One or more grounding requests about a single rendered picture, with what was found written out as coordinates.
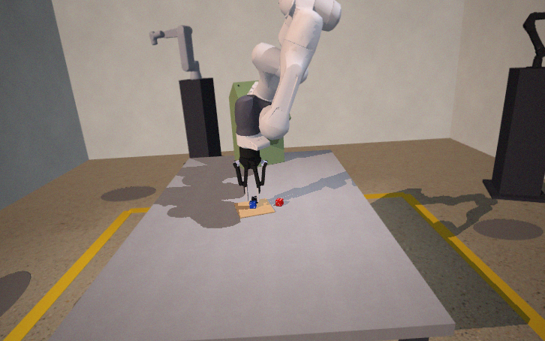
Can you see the tan flat mat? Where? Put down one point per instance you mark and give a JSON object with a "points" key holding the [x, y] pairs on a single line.
{"points": [[263, 207]]}

